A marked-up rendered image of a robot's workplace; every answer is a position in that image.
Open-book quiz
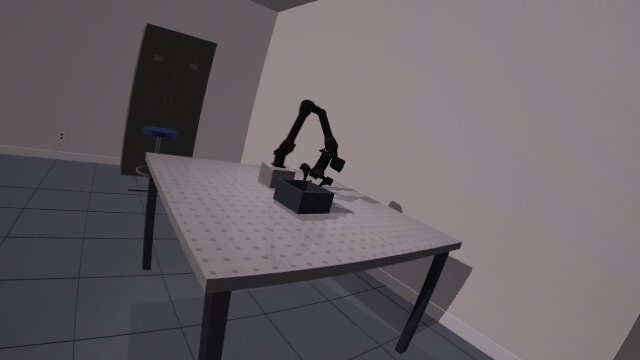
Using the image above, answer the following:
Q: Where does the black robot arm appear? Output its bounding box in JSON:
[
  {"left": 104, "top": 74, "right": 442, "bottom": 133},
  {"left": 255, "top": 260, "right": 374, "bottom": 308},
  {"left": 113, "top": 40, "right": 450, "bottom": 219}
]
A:
[{"left": 271, "top": 100, "right": 346, "bottom": 179}]

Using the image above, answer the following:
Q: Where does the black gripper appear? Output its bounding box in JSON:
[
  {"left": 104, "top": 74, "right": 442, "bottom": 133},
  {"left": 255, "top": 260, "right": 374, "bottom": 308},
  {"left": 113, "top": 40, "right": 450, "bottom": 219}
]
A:
[{"left": 300, "top": 161, "right": 333, "bottom": 186}]

